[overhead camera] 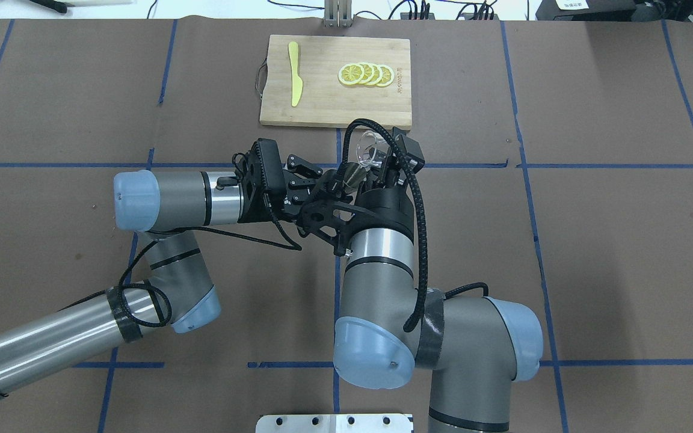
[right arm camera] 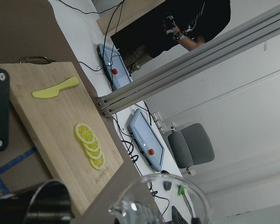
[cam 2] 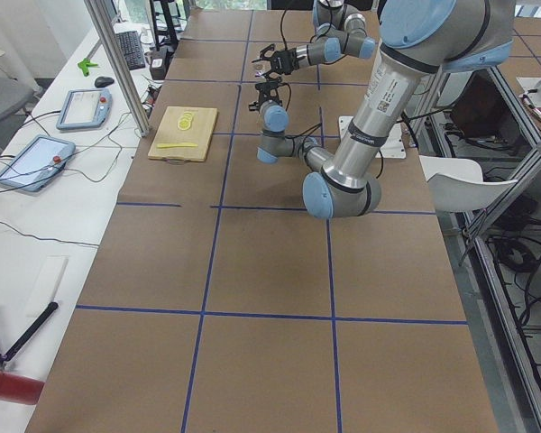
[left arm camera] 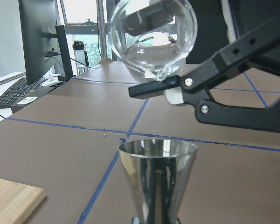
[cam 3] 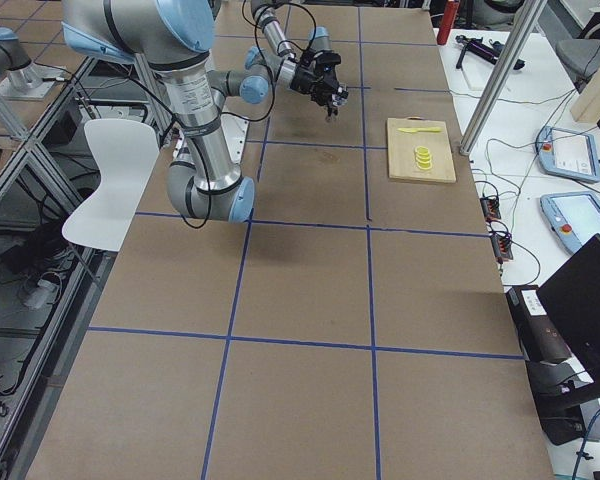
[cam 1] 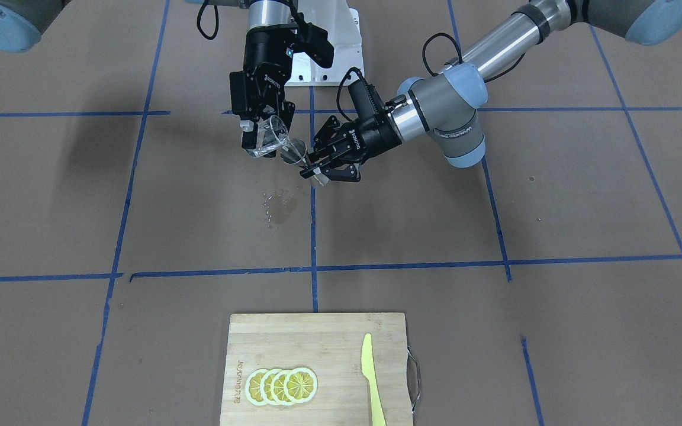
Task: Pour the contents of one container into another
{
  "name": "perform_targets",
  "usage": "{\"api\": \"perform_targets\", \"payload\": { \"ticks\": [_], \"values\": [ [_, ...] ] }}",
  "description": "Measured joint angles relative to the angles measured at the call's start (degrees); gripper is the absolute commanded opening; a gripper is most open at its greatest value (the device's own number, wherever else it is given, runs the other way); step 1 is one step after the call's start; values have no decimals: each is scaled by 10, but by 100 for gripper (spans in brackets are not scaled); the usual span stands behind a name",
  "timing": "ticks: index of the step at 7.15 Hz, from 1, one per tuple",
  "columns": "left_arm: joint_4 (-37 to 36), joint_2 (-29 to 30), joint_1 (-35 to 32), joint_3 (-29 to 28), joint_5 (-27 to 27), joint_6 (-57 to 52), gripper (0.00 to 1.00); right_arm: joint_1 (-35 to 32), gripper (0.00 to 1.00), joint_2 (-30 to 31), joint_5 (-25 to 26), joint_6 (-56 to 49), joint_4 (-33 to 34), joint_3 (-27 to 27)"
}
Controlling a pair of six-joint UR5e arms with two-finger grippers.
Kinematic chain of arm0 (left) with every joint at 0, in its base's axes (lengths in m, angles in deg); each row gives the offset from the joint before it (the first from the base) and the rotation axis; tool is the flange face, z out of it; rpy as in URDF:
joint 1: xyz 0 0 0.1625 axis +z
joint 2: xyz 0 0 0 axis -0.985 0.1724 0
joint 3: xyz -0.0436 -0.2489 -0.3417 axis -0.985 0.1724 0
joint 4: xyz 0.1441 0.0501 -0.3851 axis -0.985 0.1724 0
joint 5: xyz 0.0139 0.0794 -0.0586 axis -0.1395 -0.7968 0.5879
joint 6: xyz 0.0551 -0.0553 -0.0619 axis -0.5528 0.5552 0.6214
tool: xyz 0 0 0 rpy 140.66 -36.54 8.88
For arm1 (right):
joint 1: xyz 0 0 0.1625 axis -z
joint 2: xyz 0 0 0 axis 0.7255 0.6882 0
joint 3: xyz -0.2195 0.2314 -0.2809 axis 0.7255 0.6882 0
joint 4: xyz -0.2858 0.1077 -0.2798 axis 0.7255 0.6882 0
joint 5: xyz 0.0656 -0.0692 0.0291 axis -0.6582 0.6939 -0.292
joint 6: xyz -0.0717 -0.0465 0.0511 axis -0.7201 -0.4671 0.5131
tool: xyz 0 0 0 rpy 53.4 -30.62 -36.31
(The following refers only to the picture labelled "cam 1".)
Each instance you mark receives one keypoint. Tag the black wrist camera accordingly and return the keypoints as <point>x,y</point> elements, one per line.
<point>365,99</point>
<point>314,42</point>

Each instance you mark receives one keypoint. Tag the bamboo cutting board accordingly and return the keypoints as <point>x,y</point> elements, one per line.
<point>330,345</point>

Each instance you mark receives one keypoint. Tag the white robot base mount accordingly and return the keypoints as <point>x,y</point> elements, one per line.
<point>342,24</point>

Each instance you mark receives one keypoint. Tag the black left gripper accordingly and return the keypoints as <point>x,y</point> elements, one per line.
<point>374,134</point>

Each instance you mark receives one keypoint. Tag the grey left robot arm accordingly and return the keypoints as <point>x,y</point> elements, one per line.
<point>445,105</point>

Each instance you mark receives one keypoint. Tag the steel double jigger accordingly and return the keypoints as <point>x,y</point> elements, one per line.
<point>294,152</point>

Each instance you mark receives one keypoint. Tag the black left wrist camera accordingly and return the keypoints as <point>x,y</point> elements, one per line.
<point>365,99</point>

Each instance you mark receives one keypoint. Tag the clear glass measuring cup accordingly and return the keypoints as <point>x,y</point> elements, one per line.
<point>266,138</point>

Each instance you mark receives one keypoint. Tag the yellow plastic knife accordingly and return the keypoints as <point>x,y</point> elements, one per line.
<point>368,371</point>

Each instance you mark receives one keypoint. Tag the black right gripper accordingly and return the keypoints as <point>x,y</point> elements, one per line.
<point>263,66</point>

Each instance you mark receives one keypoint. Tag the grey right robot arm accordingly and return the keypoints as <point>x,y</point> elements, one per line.
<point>78,95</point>

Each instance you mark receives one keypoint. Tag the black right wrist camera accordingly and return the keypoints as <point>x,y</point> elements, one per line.
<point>314,42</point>

